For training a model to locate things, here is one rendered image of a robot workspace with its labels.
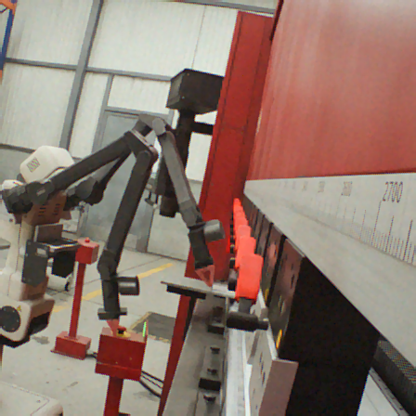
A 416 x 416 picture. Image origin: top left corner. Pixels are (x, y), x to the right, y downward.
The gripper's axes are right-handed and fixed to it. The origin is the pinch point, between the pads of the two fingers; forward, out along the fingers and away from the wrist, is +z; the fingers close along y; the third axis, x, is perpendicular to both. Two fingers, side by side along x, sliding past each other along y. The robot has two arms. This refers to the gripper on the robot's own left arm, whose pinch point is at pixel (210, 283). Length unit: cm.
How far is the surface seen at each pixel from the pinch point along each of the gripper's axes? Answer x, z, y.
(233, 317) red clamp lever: -15, -18, -156
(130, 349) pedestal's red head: 29.9, 11.6, -26.3
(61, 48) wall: 206, -364, 753
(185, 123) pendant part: -1, -77, 139
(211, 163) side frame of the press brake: -10, -45, 85
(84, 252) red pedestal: 86, -19, 155
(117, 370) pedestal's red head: 36.7, 17.9, -26.8
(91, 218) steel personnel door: 224, -53, 735
